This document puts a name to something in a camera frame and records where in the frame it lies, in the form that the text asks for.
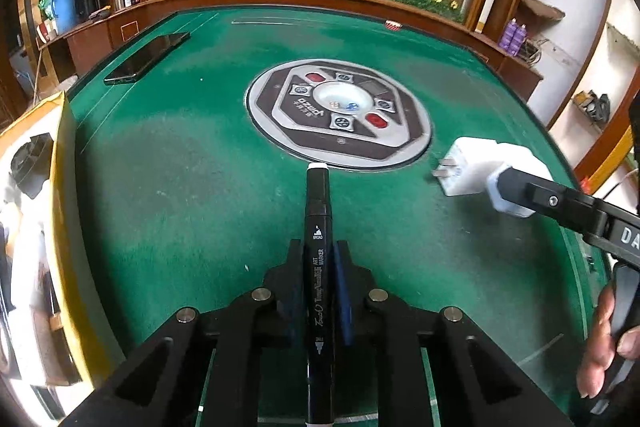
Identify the round table control panel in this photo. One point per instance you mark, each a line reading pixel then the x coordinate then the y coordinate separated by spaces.
pixel 280 117

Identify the white power adapter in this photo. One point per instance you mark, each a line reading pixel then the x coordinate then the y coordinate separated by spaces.
pixel 475 167

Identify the black smartphone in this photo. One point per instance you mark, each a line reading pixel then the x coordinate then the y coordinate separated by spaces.
pixel 145 59

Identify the green packet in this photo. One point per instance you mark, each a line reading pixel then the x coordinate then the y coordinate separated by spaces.
pixel 46 7

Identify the person's right hand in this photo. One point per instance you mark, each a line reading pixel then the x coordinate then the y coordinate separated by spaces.
pixel 600 337

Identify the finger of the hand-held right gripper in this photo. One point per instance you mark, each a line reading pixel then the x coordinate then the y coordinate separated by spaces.
pixel 545 202

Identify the blue thermos jug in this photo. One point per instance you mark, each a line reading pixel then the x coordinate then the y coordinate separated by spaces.
pixel 62 9

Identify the yellow-rimmed white tray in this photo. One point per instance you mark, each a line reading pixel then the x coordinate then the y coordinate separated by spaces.
pixel 70 207

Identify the small red white item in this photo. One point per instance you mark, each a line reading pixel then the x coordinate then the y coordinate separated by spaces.
pixel 393 26

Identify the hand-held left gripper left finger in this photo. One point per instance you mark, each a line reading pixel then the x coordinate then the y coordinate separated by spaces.
pixel 287 287

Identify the black marker pen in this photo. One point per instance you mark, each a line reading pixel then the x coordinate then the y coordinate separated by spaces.
pixel 318 217

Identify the brown wall shelf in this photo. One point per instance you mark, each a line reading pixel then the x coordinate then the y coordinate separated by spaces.
pixel 542 9

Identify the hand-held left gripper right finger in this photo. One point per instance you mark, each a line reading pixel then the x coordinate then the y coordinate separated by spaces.
pixel 344 297

